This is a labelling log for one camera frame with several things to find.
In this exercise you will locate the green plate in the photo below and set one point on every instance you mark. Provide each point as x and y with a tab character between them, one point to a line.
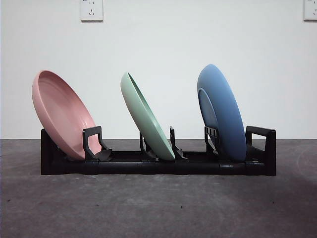
143	116

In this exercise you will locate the blue plate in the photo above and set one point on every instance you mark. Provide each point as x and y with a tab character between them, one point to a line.
230	111

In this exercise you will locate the pink plate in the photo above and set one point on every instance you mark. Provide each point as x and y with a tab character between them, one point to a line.
62	111

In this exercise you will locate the black plastic dish rack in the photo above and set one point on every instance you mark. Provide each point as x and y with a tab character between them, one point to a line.
123	169

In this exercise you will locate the white wall socket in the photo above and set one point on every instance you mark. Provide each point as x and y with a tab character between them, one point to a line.
92	11
311	10

